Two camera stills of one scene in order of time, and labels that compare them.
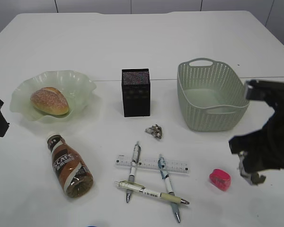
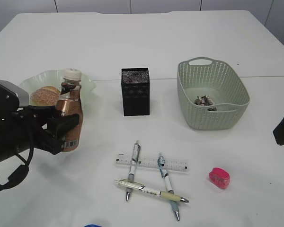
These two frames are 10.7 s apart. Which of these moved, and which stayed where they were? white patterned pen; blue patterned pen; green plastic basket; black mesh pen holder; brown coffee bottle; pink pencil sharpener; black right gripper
Moved: black right gripper; brown coffee bottle
Stayed: blue patterned pen; green plastic basket; white patterned pen; black mesh pen holder; pink pencil sharpener
